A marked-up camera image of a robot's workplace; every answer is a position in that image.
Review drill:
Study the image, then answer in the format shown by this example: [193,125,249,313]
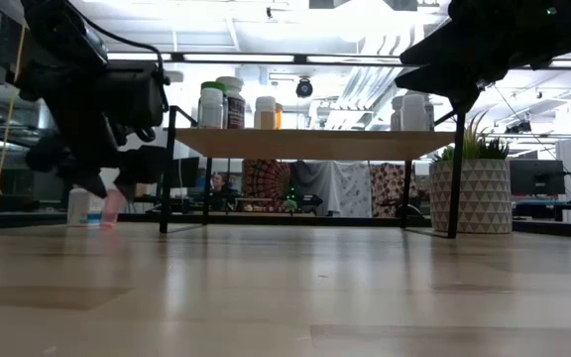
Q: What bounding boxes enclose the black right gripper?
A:
[395,0,559,115]

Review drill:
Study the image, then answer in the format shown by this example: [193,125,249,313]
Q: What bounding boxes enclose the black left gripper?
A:
[25,61,171,200]

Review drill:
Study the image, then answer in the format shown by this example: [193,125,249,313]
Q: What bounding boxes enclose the white bottle with blue label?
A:
[66,186,106,228]

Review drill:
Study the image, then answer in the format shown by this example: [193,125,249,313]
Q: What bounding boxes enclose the white medicine bottle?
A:
[401,91,436,132]
[390,95,405,132]

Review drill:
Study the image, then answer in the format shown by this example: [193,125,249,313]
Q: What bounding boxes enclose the clear pink-tinted bottle white cap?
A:
[198,87,226,130]

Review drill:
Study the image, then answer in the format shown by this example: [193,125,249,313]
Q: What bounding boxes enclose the large white maroon-label bottle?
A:
[215,75,247,131]

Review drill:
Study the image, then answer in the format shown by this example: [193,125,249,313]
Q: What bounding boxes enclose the white bottle with yellow label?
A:
[254,95,278,131]

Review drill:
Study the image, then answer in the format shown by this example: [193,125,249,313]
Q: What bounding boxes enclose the wooden shelf black metal legs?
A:
[159,105,467,240]

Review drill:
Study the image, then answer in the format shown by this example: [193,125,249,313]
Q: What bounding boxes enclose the black monitor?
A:
[171,157,202,189]
[509,158,566,197]

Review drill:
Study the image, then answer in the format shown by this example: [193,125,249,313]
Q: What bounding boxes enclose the black ceiling spotlight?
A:
[294,77,314,99]
[504,118,533,135]

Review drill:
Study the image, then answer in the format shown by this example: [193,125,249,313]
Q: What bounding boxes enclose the person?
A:
[208,172,240,212]

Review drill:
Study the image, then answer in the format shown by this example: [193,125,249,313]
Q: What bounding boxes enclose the red floral hanging cloth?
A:
[368,162,419,218]

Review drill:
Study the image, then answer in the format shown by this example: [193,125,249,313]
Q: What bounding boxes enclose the succulent in patterned white pot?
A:
[428,111,514,235]

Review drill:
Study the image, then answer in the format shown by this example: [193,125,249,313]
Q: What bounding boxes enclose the red mandala tapestry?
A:
[241,159,292,213]

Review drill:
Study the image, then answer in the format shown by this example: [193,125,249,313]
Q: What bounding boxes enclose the white floral hanging cloth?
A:
[334,162,374,218]

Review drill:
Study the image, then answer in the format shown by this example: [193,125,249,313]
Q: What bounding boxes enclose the overhead light bar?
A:
[106,49,571,70]

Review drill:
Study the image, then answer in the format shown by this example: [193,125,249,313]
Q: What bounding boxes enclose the grey hanging cloth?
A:
[289,160,342,215]

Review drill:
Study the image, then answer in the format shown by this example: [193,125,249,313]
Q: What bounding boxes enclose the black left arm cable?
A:
[74,12,171,113]

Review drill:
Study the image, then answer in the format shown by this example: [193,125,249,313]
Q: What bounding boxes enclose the black aluminium table frame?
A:
[0,210,571,240]

